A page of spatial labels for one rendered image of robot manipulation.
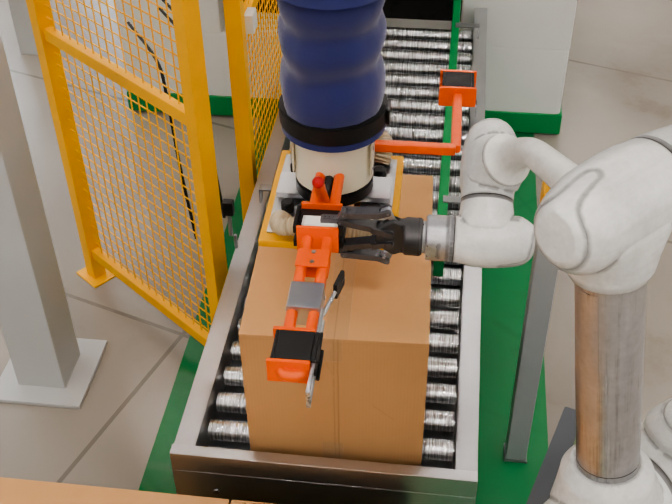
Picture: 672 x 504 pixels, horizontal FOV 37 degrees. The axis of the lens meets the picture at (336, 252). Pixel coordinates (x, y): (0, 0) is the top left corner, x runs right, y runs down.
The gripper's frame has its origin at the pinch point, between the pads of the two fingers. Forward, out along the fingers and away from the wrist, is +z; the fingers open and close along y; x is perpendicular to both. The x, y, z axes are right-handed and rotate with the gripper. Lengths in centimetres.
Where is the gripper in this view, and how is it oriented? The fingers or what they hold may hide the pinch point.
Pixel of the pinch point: (319, 230)
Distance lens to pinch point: 197.4
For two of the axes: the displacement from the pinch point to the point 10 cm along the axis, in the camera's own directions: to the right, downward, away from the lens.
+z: -9.9, -0.6, 0.9
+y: 0.1, 7.7, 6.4
